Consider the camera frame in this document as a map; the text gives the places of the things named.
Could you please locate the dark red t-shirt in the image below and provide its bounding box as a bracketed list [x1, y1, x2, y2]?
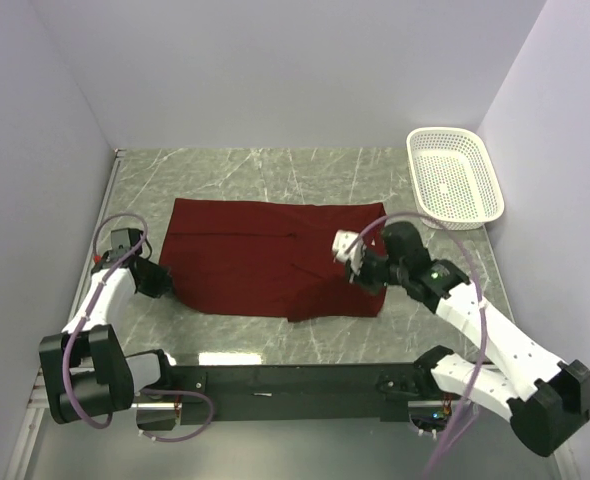
[159, 198, 386, 323]

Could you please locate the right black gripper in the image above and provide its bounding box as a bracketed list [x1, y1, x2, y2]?
[344, 247, 408, 296]

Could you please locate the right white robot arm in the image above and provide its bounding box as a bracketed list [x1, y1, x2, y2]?
[332, 221, 590, 457]

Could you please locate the white plastic laundry basket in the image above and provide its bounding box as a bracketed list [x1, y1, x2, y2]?
[406, 127, 505, 231]

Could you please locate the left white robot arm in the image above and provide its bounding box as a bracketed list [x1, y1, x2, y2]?
[39, 228, 175, 429]

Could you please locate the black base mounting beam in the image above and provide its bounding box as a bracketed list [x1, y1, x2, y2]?
[134, 363, 456, 426]

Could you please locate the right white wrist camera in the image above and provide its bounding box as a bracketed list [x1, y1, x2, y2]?
[332, 230, 366, 276]

